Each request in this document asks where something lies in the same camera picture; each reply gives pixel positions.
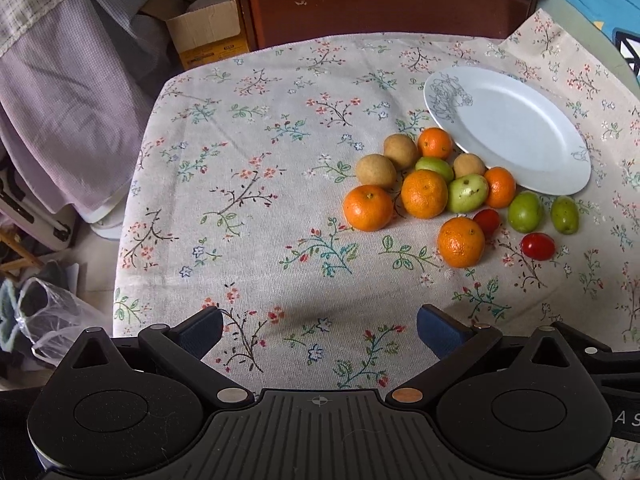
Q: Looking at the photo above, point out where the red cherry tomato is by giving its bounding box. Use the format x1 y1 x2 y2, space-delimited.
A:
520 232 556 261
473 208 501 240

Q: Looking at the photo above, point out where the large orange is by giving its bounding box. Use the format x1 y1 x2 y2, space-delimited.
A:
400 170 448 219
343 185 394 232

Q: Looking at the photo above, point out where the clear plastic bag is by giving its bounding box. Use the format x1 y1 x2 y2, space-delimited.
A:
15 278 112 366

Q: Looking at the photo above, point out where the spotted green jujube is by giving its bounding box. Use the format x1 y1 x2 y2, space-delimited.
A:
447 174 489 214

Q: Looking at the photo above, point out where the floral tablecloth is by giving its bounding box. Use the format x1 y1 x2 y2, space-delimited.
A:
113 11 639 392

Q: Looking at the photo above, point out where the brown longan right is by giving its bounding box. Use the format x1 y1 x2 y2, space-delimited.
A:
452 153 486 179

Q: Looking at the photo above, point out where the brown longan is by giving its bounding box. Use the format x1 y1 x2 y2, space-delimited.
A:
452 153 486 179
383 133 420 171
355 154 397 188

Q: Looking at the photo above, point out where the brown longan left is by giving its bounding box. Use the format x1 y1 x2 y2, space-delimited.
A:
355 154 397 188

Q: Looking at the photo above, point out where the brown longan top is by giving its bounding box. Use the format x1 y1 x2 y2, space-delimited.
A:
383 133 420 171

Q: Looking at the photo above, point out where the small orange near plate top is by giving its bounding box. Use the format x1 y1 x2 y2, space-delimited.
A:
418 127 454 160

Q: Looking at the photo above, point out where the white oval plate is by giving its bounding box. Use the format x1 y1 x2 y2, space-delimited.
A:
423 66 591 195

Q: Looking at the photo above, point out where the lilac checked cloth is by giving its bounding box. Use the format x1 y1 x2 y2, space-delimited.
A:
1 0 177 222

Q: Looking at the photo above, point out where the cardboard box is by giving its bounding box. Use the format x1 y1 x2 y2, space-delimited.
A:
141 0 250 70

